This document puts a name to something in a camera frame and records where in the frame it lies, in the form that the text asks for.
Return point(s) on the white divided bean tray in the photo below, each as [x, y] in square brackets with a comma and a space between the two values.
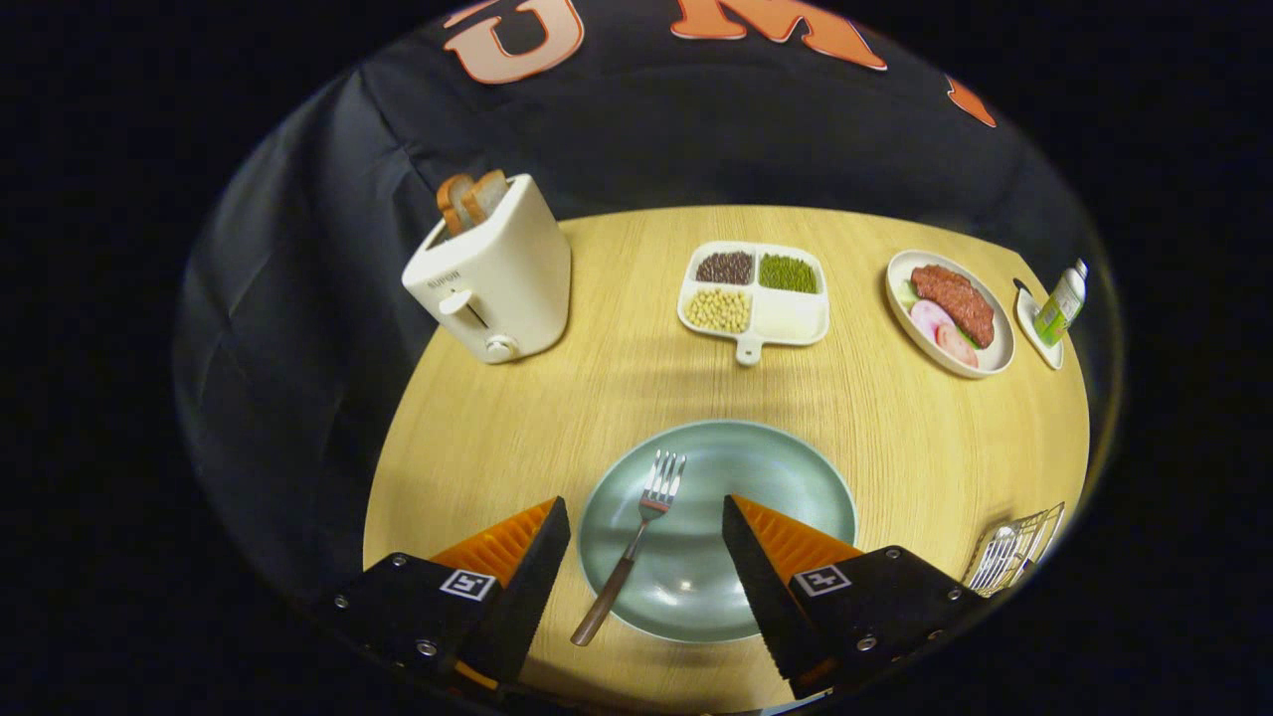
[791, 318]

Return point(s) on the white square coaster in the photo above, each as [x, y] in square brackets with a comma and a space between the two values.
[1029, 323]

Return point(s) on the toasted bread slice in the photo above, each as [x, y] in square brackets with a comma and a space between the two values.
[454, 204]
[489, 194]

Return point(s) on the white toaster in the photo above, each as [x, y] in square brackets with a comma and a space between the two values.
[507, 278]

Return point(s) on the pale pink ham slice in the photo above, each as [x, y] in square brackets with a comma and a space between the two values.
[930, 318]

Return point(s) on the red ham slice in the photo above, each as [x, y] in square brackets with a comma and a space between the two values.
[957, 345]

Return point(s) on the white round food plate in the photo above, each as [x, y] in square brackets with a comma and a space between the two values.
[988, 358]

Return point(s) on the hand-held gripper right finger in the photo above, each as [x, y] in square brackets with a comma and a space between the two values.
[761, 587]

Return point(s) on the green and silver bottle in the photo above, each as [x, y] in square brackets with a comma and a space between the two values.
[1059, 308]

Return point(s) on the brown meat steak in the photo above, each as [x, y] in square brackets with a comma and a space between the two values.
[955, 303]

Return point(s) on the light blue plate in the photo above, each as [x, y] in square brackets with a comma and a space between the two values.
[716, 477]

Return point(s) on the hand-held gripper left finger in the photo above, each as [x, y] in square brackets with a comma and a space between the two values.
[527, 587]

